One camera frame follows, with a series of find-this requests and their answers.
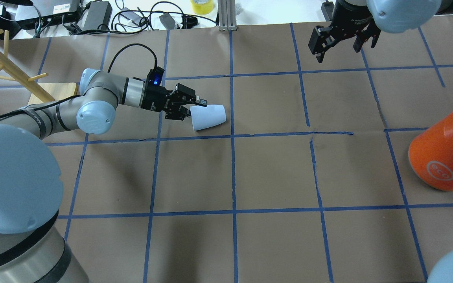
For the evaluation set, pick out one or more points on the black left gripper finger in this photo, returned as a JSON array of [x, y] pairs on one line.
[[184, 113], [200, 102]]

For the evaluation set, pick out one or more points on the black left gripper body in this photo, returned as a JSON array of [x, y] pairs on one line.
[[153, 100]]

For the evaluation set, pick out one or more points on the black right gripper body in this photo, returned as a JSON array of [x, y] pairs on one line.
[[349, 16]]

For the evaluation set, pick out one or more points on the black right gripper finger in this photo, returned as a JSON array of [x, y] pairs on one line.
[[359, 42], [319, 51]]

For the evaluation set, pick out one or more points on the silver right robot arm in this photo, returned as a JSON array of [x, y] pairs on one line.
[[398, 16]]

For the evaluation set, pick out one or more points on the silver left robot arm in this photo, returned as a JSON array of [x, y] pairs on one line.
[[31, 191]]

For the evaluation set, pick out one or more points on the yellow tape roll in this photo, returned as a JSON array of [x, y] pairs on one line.
[[202, 7]]

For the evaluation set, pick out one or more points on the black power brick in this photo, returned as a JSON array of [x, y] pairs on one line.
[[98, 16]]

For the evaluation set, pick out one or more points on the orange bin with grey lid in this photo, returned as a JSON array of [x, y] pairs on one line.
[[431, 155]]

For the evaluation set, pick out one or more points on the wooden mug rack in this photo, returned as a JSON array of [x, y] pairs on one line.
[[40, 93]]

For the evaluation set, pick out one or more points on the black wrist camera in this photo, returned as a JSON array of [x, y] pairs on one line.
[[155, 76]]

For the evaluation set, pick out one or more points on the aluminium frame post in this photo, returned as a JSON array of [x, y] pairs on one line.
[[226, 11]]

